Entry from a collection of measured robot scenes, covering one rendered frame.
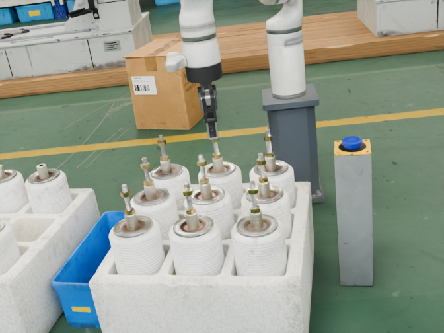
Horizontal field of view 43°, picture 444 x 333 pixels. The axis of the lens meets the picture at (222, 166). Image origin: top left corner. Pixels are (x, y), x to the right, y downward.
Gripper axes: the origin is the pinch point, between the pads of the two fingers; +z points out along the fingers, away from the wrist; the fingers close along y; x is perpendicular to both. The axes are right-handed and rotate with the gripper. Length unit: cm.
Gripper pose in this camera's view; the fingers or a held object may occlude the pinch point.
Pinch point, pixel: (211, 127)
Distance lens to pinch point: 119.9
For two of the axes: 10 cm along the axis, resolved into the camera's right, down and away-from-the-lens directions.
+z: 1.2, 9.0, 4.2
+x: -9.9, 1.4, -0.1
